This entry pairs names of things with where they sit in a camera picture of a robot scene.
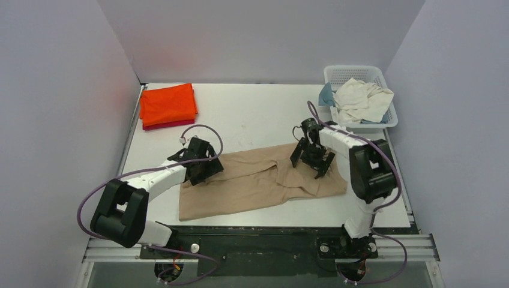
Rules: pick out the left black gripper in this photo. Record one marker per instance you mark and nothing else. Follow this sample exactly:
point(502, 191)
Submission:
point(207, 169)

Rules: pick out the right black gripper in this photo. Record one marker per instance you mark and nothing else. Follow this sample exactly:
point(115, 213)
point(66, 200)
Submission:
point(312, 158)

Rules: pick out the beige t shirt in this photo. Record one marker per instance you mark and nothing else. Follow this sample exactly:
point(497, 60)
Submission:
point(256, 179)

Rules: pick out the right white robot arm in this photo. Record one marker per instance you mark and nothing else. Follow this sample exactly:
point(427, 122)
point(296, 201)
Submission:
point(371, 169)

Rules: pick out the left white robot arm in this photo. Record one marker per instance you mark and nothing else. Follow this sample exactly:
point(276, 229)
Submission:
point(121, 213)

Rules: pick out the folded red t shirt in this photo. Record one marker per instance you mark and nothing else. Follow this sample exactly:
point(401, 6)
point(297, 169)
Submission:
point(168, 125)

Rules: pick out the folded orange t shirt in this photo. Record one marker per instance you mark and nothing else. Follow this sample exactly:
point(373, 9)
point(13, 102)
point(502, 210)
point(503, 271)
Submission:
point(163, 105)

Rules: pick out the blue t shirt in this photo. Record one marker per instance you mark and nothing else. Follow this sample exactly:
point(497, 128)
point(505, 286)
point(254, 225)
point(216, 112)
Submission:
point(326, 96)

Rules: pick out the white t shirt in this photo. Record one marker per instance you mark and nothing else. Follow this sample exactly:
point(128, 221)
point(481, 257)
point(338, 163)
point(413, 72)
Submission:
point(359, 102)

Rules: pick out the white plastic basket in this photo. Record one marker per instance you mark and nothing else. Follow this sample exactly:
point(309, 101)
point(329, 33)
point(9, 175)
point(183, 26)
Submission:
point(337, 75)

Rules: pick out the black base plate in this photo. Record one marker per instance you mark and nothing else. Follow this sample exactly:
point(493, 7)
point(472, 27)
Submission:
point(285, 252)

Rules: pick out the aluminium rail frame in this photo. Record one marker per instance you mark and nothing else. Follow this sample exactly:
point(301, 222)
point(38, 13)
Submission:
point(249, 116)

